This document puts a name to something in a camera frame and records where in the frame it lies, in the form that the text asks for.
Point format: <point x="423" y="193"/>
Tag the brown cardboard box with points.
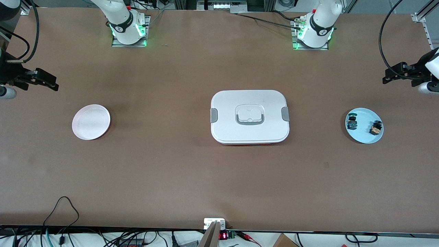
<point x="284" y="242"/>

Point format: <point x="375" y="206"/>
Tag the red and black clip leads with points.
<point x="248" y="237"/>

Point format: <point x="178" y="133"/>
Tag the white power strip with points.
<point x="223" y="5"/>

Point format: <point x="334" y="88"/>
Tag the aluminium frame profile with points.
<point x="28" y="8"/>

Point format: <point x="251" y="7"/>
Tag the white lidded box grey clips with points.
<point x="226" y="103"/>

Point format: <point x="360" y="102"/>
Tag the orange push-button switch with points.
<point x="374" y="130"/>

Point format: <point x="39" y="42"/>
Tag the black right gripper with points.
<point x="8" y="72"/>

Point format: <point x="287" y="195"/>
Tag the black power plug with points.
<point x="174" y="239"/>

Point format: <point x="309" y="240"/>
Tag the perforated aluminium frame rail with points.
<point x="419" y="17"/>

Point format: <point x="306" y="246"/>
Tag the pink round plate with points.
<point x="91" y="128"/>

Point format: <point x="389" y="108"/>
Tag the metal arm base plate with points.
<point x="294" y="43"/>
<point x="118" y="45"/>

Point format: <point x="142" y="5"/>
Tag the green push-button switch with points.
<point x="352" y="124"/>

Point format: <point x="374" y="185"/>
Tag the red digit display module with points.
<point x="223" y="235"/>

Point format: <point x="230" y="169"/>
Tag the small white mounting plate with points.
<point x="210" y="222"/>

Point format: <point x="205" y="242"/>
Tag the aluminium camera mount bar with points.
<point x="210" y="238"/>

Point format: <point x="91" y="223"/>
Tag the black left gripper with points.
<point x="417" y="70"/>

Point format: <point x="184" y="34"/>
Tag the light blue round plate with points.
<point x="363" y="116"/>

